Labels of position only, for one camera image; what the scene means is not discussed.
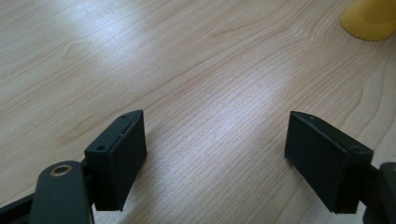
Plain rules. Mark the white trash can yellow feet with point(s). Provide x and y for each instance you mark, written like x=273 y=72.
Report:
x=370 y=21

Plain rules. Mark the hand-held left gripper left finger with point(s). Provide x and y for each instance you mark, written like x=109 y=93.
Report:
x=120 y=161

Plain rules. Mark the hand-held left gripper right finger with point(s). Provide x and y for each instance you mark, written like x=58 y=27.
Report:
x=323 y=161

